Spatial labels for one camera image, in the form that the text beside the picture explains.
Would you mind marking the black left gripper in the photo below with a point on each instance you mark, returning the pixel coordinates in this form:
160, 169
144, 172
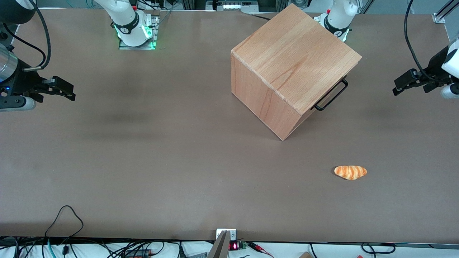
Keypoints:
434, 67

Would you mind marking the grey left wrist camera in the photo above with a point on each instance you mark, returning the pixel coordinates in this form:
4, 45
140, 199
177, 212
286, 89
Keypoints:
451, 91

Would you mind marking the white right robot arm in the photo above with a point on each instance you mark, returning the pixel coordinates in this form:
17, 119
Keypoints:
126, 16

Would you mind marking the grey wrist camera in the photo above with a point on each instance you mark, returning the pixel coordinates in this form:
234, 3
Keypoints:
21, 104
451, 91

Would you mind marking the red digit display module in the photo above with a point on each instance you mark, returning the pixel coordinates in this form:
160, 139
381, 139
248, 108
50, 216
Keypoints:
235, 245

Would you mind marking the white led light strip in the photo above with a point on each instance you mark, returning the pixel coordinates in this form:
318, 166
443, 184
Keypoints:
238, 5

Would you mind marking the wooden drawer cabinet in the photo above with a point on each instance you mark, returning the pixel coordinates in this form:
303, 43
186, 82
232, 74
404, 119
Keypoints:
287, 64

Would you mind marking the brown cardboard piece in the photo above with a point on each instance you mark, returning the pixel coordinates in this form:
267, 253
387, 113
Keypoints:
305, 255

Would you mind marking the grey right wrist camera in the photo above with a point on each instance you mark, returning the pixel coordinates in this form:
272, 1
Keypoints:
21, 104

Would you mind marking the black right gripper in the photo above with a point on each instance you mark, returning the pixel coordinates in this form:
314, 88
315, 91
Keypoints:
25, 83

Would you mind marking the grey metal camera bar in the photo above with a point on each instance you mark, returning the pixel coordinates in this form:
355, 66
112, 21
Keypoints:
220, 247

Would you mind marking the aluminium frame profile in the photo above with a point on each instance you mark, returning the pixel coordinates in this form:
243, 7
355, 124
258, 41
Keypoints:
443, 12

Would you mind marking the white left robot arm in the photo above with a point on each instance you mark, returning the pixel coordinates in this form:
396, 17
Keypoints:
339, 16

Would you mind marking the white metal bracket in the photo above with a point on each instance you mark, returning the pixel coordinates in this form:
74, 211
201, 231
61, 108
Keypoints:
232, 233

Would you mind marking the orange and black device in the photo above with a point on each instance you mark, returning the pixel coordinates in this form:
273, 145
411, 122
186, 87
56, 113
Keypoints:
138, 253

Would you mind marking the orange toy bread roll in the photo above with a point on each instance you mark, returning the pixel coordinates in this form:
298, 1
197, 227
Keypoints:
350, 172

